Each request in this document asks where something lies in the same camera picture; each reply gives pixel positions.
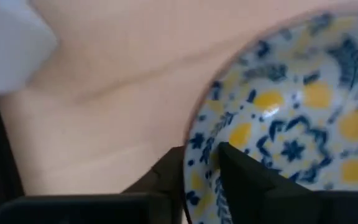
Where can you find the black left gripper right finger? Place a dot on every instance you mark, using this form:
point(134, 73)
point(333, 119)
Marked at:
point(253, 199)

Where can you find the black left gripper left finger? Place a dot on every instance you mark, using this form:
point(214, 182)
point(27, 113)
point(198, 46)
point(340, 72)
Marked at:
point(154, 205)

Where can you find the blue yellow patterned bowl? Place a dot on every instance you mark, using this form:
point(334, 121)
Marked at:
point(306, 109)

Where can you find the potted green plant white pot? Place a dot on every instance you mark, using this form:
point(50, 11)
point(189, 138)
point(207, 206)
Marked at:
point(8, 46)

